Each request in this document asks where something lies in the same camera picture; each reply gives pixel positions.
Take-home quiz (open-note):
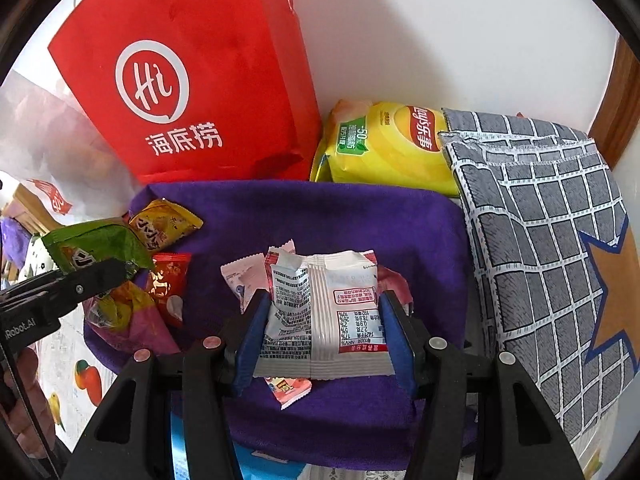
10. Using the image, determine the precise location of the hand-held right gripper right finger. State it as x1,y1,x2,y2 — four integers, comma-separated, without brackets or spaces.
377,290,586,480

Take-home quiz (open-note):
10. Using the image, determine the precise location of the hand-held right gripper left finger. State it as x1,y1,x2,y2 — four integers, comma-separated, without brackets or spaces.
62,290,273,480

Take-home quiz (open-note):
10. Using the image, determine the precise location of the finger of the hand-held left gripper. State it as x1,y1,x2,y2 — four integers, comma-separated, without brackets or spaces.
44,259,129,311

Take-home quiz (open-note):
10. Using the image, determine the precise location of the green snack packet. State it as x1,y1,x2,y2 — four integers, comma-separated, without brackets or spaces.
41,219,155,280

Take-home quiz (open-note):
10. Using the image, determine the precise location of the magenta triangular snack packet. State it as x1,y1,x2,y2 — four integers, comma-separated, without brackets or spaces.
82,280,181,356

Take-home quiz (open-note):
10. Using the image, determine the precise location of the tall white pink snack packet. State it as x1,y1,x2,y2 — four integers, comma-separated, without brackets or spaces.
264,241,313,411

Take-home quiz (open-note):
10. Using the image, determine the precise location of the white red label snack packet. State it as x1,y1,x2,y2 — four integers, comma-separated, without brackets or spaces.
252,247,401,378

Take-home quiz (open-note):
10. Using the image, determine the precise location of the yellow snack packet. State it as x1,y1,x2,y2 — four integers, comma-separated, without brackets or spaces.
129,199,204,253

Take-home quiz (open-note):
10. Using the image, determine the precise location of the person's left hand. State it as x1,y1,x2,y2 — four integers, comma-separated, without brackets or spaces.
0,346,57,443

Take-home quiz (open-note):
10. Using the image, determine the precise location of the fruit printed tablecloth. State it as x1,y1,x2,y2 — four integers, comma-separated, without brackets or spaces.
30,300,621,480

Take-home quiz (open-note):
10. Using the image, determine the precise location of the small red candy packet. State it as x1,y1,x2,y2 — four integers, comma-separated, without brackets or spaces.
147,252,192,328

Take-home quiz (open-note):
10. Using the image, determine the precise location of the purple fuzzy object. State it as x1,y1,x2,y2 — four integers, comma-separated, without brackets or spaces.
0,220,26,261

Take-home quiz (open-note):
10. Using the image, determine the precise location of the wooden box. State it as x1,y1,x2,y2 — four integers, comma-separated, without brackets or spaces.
0,185,51,241

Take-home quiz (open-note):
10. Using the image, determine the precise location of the white plastic bag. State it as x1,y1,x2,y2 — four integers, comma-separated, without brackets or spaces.
0,72,136,221

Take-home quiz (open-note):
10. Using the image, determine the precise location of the blue tissue pack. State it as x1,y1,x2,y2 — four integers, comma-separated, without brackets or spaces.
169,400,307,480

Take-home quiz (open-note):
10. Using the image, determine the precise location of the purple cloth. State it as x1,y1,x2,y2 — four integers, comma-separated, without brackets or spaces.
85,180,481,471

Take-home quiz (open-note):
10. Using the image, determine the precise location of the grey checked star cloth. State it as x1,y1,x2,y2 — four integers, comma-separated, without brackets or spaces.
437,107,640,433

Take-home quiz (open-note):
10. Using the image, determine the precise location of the yellow chips bag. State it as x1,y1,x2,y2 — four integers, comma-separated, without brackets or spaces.
310,100,461,197

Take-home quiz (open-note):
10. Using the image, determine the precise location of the red paper bag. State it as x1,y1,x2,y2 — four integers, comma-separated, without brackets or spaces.
47,0,323,185

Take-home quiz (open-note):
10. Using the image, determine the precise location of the brown wooden frame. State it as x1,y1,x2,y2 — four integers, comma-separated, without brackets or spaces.
587,35,640,181

